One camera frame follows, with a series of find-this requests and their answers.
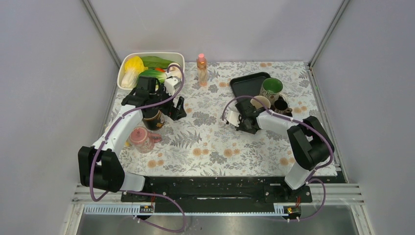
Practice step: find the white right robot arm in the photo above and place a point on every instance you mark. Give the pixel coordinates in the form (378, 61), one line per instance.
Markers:
(309, 141)

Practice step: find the pink glass mug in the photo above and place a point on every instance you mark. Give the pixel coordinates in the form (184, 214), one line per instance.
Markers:
(143, 140)

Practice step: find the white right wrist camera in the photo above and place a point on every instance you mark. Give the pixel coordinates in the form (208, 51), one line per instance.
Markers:
(232, 118)

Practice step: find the small control board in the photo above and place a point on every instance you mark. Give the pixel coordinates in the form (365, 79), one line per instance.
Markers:
(292, 210)
(146, 209)

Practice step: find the white napa cabbage toy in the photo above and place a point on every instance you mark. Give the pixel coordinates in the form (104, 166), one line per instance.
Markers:
(132, 68)

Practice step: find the green bok choy toy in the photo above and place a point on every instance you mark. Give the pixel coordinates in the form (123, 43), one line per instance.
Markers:
(161, 76)

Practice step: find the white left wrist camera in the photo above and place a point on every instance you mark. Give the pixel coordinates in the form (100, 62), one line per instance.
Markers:
(172, 85)

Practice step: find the brown striped small mug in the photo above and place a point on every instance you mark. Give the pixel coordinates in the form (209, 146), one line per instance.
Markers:
(281, 107)

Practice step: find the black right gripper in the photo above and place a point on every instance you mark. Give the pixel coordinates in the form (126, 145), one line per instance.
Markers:
(240, 128)

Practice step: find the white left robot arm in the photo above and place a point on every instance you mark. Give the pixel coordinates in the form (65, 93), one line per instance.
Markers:
(99, 166)

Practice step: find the pink drink bottle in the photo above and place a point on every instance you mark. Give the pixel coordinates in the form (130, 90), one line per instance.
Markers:
(202, 70)

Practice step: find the right small control board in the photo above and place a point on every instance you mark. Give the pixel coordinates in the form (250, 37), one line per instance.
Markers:
(292, 210)

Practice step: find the black serving tray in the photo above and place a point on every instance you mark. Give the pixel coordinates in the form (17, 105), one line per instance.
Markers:
(248, 86)

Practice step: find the beige upside-down mug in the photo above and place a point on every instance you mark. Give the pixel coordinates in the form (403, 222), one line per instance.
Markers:
(271, 89)

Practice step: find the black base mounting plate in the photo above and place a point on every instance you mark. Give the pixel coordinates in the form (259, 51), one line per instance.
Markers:
(228, 192)

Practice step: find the cream floral mug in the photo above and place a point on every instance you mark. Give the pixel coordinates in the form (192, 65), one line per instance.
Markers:
(260, 102)

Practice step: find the black mug with tan rim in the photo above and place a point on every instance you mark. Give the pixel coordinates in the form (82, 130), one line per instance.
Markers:
(153, 119)

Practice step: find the white mushroom toy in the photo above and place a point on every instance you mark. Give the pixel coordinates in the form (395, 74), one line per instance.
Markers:
(174, 70)

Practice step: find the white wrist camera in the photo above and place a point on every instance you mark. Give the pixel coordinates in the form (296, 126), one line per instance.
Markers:
(172, 85)
(232, 118)

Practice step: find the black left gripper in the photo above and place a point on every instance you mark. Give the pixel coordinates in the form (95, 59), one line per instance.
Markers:
(173, 113)

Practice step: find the left small control board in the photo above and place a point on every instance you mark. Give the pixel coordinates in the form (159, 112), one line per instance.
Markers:
(146, 209)

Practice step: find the white slotted cable duct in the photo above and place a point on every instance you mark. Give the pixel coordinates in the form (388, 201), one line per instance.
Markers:
(272, 209)

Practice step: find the white plastic vegetable tub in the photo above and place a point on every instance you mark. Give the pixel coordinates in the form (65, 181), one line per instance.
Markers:
(173, 56)

